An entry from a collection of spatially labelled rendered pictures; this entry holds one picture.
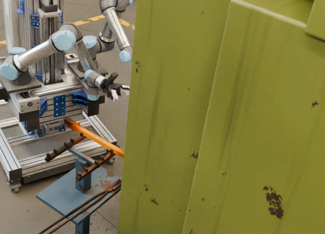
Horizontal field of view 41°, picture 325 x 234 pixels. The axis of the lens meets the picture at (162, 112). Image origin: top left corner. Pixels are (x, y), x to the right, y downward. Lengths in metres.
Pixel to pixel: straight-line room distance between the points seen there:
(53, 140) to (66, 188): 1.10
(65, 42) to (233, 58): 1.50
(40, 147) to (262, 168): 2.32
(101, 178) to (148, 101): 0.87
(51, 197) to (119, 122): 1.82
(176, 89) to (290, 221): 0.61
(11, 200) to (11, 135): 0.54
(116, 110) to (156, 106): 2.52
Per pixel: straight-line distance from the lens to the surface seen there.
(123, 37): 2.79
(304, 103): 1.26
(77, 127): 2.44
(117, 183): 2.48
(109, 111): 4.23
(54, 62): 3.20
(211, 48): 1.49
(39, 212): 3.26
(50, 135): 3.56
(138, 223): 2.21
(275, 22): 1.23
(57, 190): 2.46
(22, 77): 3.02
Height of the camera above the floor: 2.37
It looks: 33 degrees down
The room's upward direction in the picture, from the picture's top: 8 degrees clockwise
